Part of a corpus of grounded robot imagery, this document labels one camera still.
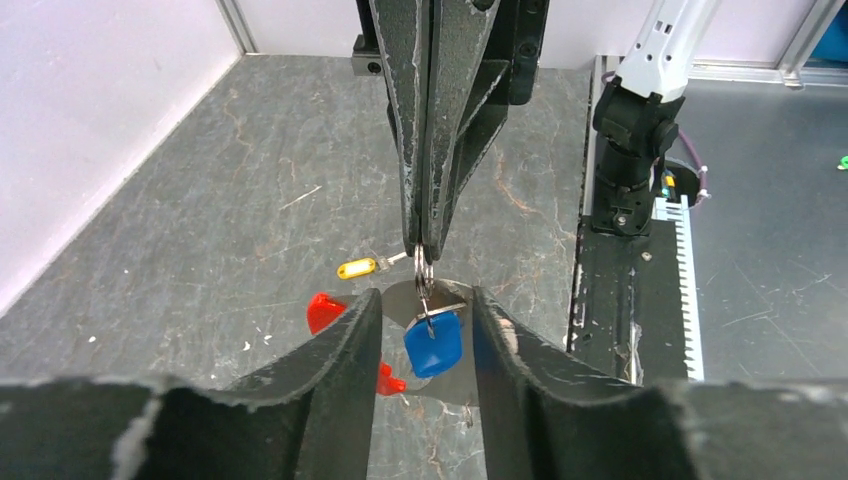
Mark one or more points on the silver key on yellow tag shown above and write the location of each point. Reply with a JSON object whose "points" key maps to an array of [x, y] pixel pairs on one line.
{"points": [[386, 263]]}

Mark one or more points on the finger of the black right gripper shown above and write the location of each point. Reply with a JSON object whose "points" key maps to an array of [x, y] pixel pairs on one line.
{"points": [[404, 33], [484, 58]]}

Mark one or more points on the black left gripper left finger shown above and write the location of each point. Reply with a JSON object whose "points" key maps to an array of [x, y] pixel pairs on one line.
{"points": [[307, 415]]}

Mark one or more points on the white toothed cable duct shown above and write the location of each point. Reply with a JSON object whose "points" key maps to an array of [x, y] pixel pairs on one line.
{"points": [[679, 215]]}

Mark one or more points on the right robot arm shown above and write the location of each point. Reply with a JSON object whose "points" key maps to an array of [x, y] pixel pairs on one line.
{"points": [[637, 110]]}

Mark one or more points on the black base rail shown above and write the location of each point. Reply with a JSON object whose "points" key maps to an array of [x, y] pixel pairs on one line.
{"points": [[625, 318]]}

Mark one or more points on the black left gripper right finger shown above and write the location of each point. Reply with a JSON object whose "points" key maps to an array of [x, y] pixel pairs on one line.
{"points": [[547, 415]]}

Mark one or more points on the silver key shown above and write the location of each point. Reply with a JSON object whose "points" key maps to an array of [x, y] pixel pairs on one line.
{"points": [[386, 263], [430, 314]]}

